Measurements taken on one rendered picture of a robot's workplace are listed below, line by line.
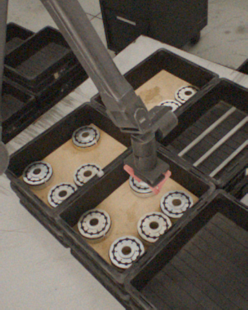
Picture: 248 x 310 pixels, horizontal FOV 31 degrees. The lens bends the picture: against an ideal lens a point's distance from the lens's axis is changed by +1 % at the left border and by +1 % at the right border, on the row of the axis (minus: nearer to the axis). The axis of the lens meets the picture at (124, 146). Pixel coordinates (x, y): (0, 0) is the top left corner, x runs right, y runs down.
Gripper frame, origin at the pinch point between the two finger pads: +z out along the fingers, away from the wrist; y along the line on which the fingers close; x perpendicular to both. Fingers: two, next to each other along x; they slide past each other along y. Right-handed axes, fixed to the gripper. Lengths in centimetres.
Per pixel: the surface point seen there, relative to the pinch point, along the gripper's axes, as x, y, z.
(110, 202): 1.5, 18.1, 23.3
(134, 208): -2.0, 10.6, 23.3
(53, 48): -64, 145, 55
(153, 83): -50, 47, 22
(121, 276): 19.1, -7.0, 13.8
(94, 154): -8.6, 37.6, 23.0
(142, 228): 2.6, 2.3, 20.6
